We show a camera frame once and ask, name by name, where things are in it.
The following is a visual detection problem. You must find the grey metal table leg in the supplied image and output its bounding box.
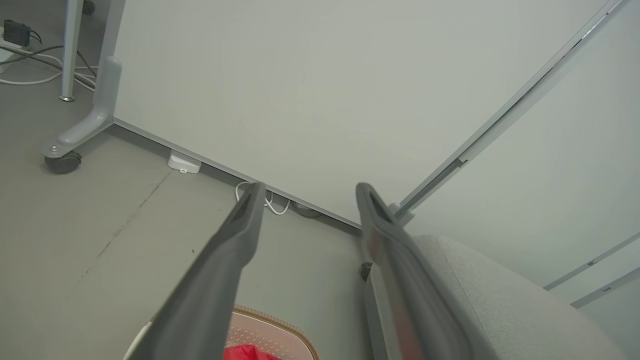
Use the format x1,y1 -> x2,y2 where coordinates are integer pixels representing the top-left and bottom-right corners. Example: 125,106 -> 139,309
58,0 -> 85,103

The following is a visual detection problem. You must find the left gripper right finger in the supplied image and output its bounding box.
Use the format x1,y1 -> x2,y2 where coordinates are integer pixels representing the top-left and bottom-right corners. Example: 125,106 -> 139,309
355,181 -> 496,360

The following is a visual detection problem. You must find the large white partition panel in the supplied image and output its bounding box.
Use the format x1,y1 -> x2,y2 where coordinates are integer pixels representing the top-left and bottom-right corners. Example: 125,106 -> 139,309
107,0 -> 631,232

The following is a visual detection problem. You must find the black power adapter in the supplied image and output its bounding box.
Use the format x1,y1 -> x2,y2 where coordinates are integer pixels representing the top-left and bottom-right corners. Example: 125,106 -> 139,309
2,19 -> 32,47

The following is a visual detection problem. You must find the white power strip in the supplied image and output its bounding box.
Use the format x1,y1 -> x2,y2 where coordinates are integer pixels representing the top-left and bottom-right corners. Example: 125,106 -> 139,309
167,149 -> 203,175

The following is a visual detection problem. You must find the red garment with white stripes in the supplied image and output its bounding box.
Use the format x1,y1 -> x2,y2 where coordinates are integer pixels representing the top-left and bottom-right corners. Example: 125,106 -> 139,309
222,344 -> 284,360

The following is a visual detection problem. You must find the white floor cable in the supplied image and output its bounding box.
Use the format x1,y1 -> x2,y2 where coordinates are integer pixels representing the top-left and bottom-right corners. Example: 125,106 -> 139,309
0,49 -> 98,93

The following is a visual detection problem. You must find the grey partition foot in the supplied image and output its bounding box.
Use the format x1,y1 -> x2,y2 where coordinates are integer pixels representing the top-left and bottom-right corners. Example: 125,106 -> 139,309
389,202 -> 417,227
41,56 -> 123,160

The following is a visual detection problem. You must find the cream perforated laundry basket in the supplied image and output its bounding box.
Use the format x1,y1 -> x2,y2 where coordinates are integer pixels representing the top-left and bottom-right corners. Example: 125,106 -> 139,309
122,305 -> 321,360

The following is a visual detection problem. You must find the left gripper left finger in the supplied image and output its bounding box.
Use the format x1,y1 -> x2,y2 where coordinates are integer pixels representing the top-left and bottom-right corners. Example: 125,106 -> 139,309
127,181 -> 267,360

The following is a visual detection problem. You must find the black caster wheel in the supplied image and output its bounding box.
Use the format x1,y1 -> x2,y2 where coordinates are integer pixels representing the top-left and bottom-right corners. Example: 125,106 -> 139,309
44,151 -> 83,175

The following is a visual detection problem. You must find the thin white looped cable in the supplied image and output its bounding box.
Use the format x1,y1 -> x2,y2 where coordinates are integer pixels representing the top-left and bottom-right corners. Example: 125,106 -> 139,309
234,180 -> 291,216

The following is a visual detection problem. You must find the black floor cable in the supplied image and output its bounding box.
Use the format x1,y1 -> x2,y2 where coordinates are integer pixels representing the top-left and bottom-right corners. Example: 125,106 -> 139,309
0,30 -> 98,78

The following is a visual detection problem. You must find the grey fabric sofa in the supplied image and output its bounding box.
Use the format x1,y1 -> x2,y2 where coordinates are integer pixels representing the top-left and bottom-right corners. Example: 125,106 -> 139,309
365,234 -> 629,360

